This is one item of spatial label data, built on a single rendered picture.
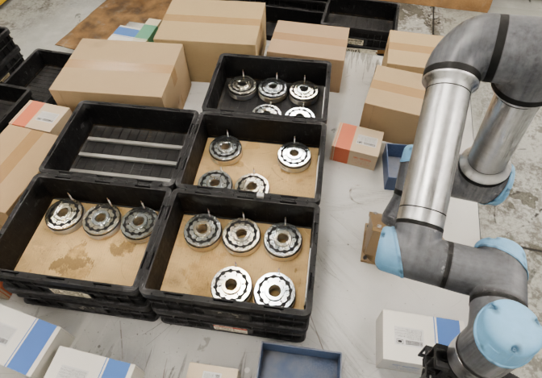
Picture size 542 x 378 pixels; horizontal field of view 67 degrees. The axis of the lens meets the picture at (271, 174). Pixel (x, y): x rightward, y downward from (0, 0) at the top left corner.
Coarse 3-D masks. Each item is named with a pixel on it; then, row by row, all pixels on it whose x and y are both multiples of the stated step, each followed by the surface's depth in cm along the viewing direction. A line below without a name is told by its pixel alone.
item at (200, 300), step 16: (176, 192) 109; (192, 192) 109; (208, 192) 109; (160, 240) 101; (144, 272) 96; (144, 288) 93; (192, 304) 93; (208, 304) 92; (224, 304) 91; (240, 304) 91; (256, 304) 91
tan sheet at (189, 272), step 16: (224, 224) 115; (256, 224) 114; (176, 240) 112; (304, 240) 111; (176, 256) 109; (192, 256) 109; (208, 256) 109; (224, 256) 109; (240, 256) 109; (256, 256) 109; (304, 256) 108; (176, 272) 106; (192, 272) 106; (208, 272) 106; (256, 272) 106; (288, 272) 106; (304, 272) 106; (176, 288) 104; (192, 288) 103; (208, 288) 103; (304, 288) 103
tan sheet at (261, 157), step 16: (208, 144) 133; (256, 144) 133; (272, 144) 132; (208, 160) 129; (240, 160) 129; (256, 160) 128; (272, 160) 128; (240, 176) 125; (272, 176) 125; (288, 176) 125; (304, 176) 125; (272, 192) 121; (288, 192) 121; (304, 192) 121
